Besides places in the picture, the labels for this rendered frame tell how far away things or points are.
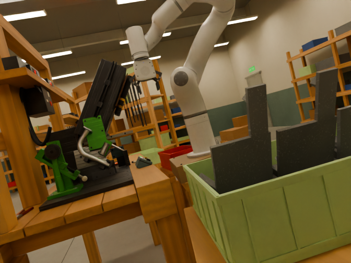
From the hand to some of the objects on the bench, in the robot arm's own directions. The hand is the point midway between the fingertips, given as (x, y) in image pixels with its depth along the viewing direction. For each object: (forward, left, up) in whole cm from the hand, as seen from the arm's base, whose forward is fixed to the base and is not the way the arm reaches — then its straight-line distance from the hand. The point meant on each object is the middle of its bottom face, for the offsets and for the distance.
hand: (149, 90), depth 126 cm
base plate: (+41, -49, -41) cm, 76 cm away
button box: (+12, -30, -43) cm, 54 cm away
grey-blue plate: (+25, -58, -39) cm, 74 cm away
